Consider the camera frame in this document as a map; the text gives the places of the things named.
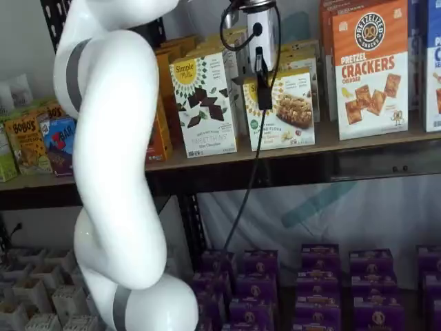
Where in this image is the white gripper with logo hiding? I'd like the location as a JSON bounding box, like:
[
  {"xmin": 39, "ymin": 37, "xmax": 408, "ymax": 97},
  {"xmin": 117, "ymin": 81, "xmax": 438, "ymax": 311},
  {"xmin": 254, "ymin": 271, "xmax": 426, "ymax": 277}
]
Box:
[{"xmin": 246, "ymin": 10, "xmax": 279, "ymax": 112}]

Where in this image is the Simple Mills almond bars box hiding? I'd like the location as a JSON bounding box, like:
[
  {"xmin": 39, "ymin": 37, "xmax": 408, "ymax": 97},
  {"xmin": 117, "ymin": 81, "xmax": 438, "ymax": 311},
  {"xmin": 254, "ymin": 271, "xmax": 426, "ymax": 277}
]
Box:
[
  {"xmin": 243, "ymin": 67, "xmax": 316, "ymax": 152},
  {"xmin": 277, "ymin": 48, "xmax": 318, "ymax": 63},
  {"xmin": 275, "ymin": 57, "xmax": 321, "ymax": 123},
  {"xmin": 278, "ymin": 39, "xmax": 320, "ymax": 53}
]

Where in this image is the Simple Mills Sweet Thins box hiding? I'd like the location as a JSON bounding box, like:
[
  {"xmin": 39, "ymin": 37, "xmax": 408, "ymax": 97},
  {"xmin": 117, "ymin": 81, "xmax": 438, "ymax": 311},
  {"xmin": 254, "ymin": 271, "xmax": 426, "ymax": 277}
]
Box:
[
  {"xmin": 196, "ymin": 35, "xmax": 247, "ymax": 80},
  {"xmin": 206, "ymin": 27, "xmax": 249, "ymax": 70},
  {"xmin": 185, "ymin": 43, "xmax": 243, "ymax": 104},
  {"xmin": 169, "ymin": 46, "xmax": 239, "ymax": 159}
]

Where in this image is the wooden shelf board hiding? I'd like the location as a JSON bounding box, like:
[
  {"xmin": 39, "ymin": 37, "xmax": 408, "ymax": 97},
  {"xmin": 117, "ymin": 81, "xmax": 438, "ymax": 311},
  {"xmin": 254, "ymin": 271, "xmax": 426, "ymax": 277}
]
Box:
[
  {"xmin": 0, "ymin": 172, "xmax": 82, "ymax": 192},
  {"xmin": 144, "ymin": 117, "xmax": 441, "ymax": 173}
]

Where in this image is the orange Revival snack box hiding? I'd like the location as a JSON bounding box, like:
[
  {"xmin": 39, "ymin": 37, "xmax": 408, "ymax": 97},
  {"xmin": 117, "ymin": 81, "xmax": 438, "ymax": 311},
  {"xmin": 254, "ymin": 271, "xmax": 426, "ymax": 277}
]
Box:
[
  {"xmin": 154, "ymin": 48, "xmax": 180, "ymax": 139},
  {"xmin": 160, "ymin": 41, "xmax": 194, "ymax": 66},
  {"xmin": 146, "ymin": 68, "xmax": 175, "ymax": 163},
  {"xmin": 168, "ymin": 35, "xmax": 200, "ymax": 52}
]

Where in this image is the orange Pretzel Crackers cheddar box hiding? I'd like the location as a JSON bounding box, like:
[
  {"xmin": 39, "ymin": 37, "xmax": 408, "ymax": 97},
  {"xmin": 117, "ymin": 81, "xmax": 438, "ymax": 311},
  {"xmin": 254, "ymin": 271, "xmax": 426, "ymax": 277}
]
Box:
[{"xmin": 318, "ymin": 0, "xmax": 410, "ymax": 141}]

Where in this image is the black metal shelf rack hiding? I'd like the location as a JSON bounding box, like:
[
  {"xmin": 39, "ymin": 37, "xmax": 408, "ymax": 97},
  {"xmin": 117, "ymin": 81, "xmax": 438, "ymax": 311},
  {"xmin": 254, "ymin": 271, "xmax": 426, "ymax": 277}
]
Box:
[
  {"xmin": 0, "ymin": 0, "xmax": 83, "ymax": 256},
  {"xmin": 51, "ymin": 0, "xmax": 441, "ymax": 254}
]

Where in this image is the blue Pretzel Crackers box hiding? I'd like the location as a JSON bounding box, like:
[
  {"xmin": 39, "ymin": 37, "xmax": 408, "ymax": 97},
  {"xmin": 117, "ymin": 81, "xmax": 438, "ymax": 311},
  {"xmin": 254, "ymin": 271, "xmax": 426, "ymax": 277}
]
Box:
[{"xmin": 409, "ymin": 0, "xmax": 441, "ymax": 134}]

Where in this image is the orange Bobo's snack box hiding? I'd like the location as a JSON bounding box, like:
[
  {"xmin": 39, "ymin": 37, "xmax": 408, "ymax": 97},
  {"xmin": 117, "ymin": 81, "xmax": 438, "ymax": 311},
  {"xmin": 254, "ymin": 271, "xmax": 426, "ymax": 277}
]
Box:
[
  {"xmin": 36, "ymin": 101, "xmax": 67, "ymax": 121},
  {"xmin": 5, "ymin": 112, "xmax": 53, "ymax": 175}
]

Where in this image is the green snack box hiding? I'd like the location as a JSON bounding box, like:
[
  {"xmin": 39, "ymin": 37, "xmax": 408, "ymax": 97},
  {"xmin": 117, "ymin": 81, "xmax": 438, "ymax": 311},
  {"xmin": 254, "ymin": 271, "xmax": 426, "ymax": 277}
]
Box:
[{"xmin": 0, "ymin": 120, "xmax": 19, "ymax": 183}]

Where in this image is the white backdrop cloth teal logo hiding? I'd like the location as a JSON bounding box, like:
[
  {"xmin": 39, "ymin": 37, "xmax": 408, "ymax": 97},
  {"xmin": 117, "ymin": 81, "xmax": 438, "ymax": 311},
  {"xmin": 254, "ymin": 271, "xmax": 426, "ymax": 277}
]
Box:
[{"xmin": 198, "ymin": 0, "xmax": 441, "ymax": 252}]

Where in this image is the white printed pouch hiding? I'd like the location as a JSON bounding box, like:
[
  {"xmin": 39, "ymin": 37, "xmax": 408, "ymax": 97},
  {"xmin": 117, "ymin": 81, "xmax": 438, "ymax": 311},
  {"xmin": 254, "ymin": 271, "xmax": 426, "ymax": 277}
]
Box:
[
  {"xmin": 0, "ymin": 82, "xmax": 14, "ymax": 117},
  {"xmin": 8, "ymin": 74, "xmax": 34, "ymax": 108}
]

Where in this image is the small white patterned carton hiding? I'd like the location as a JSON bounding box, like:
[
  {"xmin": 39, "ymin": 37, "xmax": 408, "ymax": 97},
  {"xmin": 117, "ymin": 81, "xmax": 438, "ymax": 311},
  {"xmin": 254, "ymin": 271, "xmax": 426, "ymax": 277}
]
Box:
[
  {"xmin": 6, "ymin": 248, "xmax": 45, "ymax": 273},
  {"xmin": 0, "ymin": 303, "xmax": 28, "ymax": 331},
  {"xmin": 0, "ymin": 263, "xmax": 25, "ymax": 287},
  {"xmin": 25, "ymin": 313, "xmax": 63, "ymax": 331},
  {"xmin": 63, "ymin": 315, "xmax": 101, "ymax": 331},
  {"xmin": 51, "ymin": 284, "xmax": 88, "ymax": 317}
]

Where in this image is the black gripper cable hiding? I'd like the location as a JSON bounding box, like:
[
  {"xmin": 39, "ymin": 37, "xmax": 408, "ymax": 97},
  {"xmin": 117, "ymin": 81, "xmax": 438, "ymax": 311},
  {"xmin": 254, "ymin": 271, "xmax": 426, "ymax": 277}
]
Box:
[{"xmin": 219, "ymin": 0, "xmax": 280, "ymax": 251}]

